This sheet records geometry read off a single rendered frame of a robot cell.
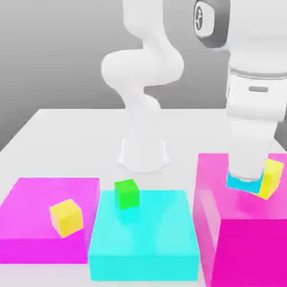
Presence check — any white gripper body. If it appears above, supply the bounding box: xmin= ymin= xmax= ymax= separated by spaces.
xmin=225 ymin=75 xmax=287 ymax=180

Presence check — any small cyan cube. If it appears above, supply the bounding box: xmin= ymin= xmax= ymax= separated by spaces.
xmin=225 ymin=172 xmax=265 ymax=195

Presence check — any small yellow cube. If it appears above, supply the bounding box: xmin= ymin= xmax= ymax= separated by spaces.
xmin=49 ymin=198 xmax=84 ymax=239
xmin=257 ymin=158 xmax=285 ymax=201

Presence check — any small green cube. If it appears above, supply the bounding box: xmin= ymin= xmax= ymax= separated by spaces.
xmin=114 ymin=178 xmax=140 ymax=211

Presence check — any large pink box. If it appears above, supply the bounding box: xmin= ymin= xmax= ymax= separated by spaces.
xmin=192 ymin=152 xmax=287 ymax=287

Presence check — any large cyan box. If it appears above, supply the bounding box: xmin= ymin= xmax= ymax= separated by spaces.
xmin=87 ymin=189 xmax=201 ymax=283

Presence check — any large magenta box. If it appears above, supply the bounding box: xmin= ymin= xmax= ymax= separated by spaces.
xmin=0 ymin=177 xmax=101 ymax=265

